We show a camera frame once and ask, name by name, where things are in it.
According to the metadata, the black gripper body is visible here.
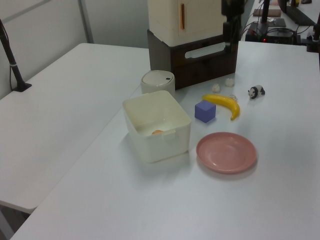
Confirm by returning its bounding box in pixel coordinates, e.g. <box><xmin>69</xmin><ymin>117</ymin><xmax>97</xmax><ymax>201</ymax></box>
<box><xmin>221</xmin><ymin>0</ymin><xmax>246</xmax><ymax>24</ymax></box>

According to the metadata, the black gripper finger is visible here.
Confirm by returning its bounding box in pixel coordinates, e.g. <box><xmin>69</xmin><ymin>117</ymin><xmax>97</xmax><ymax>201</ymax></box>
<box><xmin>222</xmin><ymin>21</ymin><xmax>239</xmax><ymax>54</ymax></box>

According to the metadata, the purple foam cube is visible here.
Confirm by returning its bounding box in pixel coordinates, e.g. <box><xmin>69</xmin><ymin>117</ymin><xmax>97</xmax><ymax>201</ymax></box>
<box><xmin>194</xmin><ymin>100</ymin><xmax>217</xmax><ymax>124</ymax></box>

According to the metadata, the pink plate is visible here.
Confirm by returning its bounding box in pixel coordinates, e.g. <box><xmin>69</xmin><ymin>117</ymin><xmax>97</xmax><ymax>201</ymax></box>
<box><xmin>195</xmin><ymin>131</ymin><xmax>258</xmax><ymax>174</ymax></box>

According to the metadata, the black electronics box red light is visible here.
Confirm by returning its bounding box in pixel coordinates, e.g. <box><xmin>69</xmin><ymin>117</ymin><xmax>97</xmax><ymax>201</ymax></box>
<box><xmin>244</xmin><ymin>22</ymin><xmax>302</xmax><ymax>45</ymax></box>

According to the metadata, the dark grey mat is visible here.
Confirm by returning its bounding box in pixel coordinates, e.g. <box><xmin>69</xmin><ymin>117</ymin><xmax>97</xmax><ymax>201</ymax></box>
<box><xmin>268</xmin><ymin>17</ymin><xmax>287</xmax><ymax>28</ymax></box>

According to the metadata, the dark brown drawer box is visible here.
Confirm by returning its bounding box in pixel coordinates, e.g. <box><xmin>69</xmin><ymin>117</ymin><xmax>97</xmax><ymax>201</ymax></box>
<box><xmin>146</xmin><ymin>28</ymin><xmax>239</xmax><ymax>91</ymax></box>

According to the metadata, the black and white panda figure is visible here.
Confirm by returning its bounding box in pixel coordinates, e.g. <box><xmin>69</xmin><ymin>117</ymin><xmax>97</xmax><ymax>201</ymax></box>
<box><xmin>247</xmin><ymin>85</ymin><xmax>266</xmax><ymax>100</ymax></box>

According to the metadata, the cream toy cabinet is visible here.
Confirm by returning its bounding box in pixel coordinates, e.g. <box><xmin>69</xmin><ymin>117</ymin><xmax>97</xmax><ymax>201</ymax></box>
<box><xmin>147</xmin><ymin>0</ymin><xmax>225</xmax><ymax>48</ymax></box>

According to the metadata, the yellow toy banana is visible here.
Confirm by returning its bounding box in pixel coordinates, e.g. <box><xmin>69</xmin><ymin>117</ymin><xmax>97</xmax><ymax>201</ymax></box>
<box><xmin>201</xmin><ymin>93</ymin><xmax>241</xmax><ymax>121</ymax></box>

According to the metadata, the black flat desk device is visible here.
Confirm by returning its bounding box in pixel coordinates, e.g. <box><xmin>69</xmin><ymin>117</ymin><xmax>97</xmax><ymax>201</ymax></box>
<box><xmin>284</xmin><ymin>4</ymin><xmax>317</xmax><ymax>26</ymax></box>

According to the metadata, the black clamp with pole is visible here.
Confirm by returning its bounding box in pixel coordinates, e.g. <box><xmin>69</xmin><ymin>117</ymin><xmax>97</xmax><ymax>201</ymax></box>
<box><xmin>306</xmin><ymin>23</ymin><xmax>320</xmax><ymax>53</ymax></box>

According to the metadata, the small cream lidded bin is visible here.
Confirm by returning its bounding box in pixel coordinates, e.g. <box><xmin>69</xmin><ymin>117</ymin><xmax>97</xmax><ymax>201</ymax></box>
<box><xmin>140</xmin><ymin>70</ymin><xmax>176</xmax><ymax>100</ymax></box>

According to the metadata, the cream open plastic box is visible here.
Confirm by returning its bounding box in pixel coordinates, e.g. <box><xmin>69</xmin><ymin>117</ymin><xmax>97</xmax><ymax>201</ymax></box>
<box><xmin>121</xmin><ymin>90</ymin><xmax>193</xmax><ymax>165</ymax></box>

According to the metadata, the orange cabinet handle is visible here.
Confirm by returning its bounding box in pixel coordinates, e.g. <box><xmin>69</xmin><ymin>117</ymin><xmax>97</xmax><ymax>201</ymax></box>
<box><xmin>179</xmin><ymin>2</ymin><xmax>186</xmax><ymax>31</ymax></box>

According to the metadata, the black camera stand pole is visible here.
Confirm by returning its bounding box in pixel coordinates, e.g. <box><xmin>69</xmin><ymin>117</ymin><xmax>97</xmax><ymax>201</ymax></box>
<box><xmin>0</xmin><ymin>18</ymin><xmax>33</xmax><ymax>93</ymax></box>

